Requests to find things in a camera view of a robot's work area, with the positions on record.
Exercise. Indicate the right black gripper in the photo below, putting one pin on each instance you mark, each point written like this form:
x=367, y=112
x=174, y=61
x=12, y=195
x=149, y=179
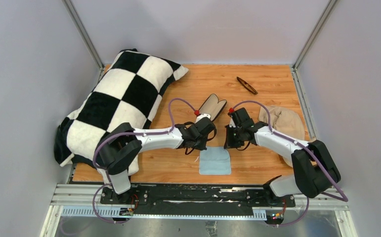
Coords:
x=230, y=143

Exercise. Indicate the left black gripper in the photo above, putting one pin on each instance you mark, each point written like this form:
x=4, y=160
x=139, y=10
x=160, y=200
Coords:
x=202, y=146

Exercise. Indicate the light blue cleaning cloth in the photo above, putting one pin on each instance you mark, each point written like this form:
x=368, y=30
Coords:
x=214, y=161

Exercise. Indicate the black glasses case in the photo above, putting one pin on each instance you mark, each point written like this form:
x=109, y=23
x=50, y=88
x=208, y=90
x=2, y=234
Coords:
x=213, y=106

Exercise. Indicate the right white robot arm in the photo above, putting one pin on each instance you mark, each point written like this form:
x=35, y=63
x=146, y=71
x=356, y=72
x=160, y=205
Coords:
x=314, y=170

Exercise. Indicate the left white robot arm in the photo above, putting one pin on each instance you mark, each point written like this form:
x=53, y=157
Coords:
x=116, y=152

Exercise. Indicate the dark folded sunglasses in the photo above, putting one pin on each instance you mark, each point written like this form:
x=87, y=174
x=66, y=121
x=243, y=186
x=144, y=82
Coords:
x=247, y=86

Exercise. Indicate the beige crumpled cloth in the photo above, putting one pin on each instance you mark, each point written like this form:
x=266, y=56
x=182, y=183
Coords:
x=286, y=122

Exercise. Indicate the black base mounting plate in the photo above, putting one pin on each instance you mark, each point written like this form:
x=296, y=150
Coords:
x=197, y=199

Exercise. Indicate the black white checkered pillow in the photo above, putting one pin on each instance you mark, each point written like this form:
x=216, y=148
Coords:
x=130, y=91

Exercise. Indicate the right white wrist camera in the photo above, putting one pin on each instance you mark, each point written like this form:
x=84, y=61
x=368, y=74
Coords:
x=232, y=123

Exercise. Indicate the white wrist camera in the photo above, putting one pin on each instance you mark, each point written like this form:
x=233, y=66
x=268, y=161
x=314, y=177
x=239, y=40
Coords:
x=232, y=123
x=201, y=116

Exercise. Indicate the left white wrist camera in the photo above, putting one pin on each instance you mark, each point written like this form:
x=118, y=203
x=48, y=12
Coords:
x=201, y=116

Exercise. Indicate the right aluminium frame post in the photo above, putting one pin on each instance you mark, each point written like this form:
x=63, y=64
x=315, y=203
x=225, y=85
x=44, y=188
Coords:
x=315, y=32

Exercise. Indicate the aluminium frame post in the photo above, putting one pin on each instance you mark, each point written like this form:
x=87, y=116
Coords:
x=70, y=7
x=315, y=32

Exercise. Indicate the left aluminium frame post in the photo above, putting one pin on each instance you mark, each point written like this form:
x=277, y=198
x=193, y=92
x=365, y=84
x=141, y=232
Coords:
x=70, y=7

